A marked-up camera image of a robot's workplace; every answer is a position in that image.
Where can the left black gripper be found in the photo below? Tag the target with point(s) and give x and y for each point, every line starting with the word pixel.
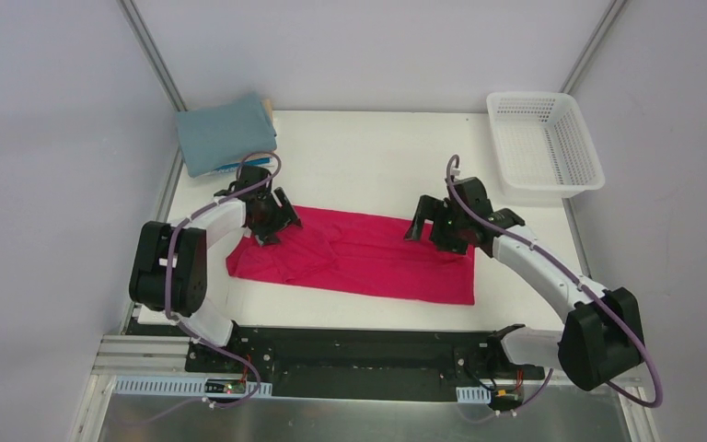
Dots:
pixel 276 216

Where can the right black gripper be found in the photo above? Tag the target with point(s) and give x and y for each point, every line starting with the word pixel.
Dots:
pixel 433 218

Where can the red t shirt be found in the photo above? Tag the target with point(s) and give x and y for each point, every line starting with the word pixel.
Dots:
pixel 359 254

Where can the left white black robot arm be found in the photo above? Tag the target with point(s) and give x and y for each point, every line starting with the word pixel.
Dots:
pixel 170 266

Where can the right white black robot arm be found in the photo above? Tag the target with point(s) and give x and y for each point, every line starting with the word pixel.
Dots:
pixel 602 334

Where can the folded blue white t shirt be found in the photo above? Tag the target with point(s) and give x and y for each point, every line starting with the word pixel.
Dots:
pixel 266 162

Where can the folded teal t shirt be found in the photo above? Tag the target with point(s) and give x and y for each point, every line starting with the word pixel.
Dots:
pixel 211 138

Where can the folded beige t shirt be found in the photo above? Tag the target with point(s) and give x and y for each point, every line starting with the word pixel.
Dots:
pixel 268 109

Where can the white plastic basket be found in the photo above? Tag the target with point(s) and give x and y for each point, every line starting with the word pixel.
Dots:
pixel 542 146

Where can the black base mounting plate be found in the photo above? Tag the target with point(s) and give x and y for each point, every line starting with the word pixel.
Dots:
pixel 382 392

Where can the right white cable duct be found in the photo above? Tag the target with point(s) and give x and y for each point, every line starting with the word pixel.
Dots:
pixel 473 395

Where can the white cable duct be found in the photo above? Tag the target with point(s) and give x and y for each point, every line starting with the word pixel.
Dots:
pixel 212 388
pixel 473 395

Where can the aluminium frame rail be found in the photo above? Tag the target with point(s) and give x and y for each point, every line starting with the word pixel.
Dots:
pixel 140 354

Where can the left aluminium corner post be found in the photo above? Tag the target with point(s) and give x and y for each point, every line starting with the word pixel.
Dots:
pixel 156 61

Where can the aluminium corner post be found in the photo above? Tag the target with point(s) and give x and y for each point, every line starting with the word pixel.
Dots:
pixel 156 61
pixel 586 57

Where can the left white cable duct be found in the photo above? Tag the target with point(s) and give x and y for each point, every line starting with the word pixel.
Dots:
pixel 212 388

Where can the right aluminium corner post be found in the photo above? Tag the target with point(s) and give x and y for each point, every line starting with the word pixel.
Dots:
pixel 586 57

